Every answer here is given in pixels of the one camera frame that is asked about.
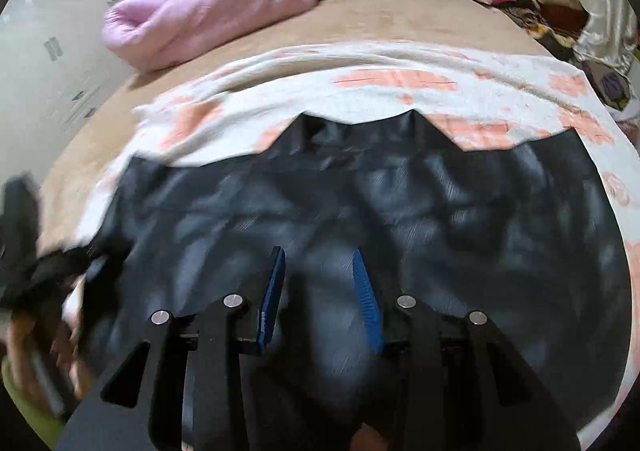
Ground person's left hand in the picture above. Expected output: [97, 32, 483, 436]
[5, 281, 98, 402]

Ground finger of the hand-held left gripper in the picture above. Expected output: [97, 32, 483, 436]
[37, 242, 112, 298]

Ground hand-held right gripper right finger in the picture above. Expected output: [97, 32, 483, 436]
[351, 250, 583, 451]

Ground person's left forearm green sleeve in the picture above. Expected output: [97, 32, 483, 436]
[0, 356, 68, 448]

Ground black leather jacket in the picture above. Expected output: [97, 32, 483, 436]
[40, 111, 633, 451]

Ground pink quilt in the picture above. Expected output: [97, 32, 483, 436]
[101, 0, 321, 72]

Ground white wardrobe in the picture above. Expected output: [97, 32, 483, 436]
[0, 0, 151, 172]

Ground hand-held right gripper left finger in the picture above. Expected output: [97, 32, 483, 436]
[55, 246, 287, 451]

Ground white pink floral blanket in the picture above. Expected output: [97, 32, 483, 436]
[75, 38, 640, 447]

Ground cream satin curtain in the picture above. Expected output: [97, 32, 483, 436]
[572, 0, 640, 79]

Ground purple patterned cloth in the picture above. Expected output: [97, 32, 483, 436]
[597, 71, 632, 109]

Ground beige bed sheet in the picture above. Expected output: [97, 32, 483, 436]
[37, 0, 551, 252]

